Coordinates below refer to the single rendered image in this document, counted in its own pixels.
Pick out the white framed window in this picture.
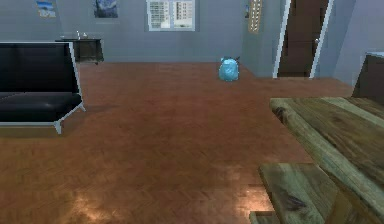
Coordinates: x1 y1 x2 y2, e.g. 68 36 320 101
145 0 197 33

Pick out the dark side table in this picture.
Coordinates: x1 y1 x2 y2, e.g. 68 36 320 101
55 37 105 66

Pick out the green wooden bench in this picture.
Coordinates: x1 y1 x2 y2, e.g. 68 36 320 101
248 162 354 224

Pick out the brown room door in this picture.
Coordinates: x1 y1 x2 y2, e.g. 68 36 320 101
277 0 330 78

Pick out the dark blue framed picture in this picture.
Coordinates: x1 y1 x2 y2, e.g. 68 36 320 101
93 0 119 19

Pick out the green wooden table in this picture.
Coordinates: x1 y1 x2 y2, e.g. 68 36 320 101
269 96 384 224

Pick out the blue and white poster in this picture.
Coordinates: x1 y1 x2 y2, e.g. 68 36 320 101
35 0 57 19

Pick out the dark brown cabinet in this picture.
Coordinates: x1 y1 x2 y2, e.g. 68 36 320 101
352 52 384 105

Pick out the tan patterned wall hanging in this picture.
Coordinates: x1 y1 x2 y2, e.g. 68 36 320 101
247 0 263 35

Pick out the black sofa with white frame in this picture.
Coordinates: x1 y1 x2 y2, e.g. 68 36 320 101
0 41 87 136

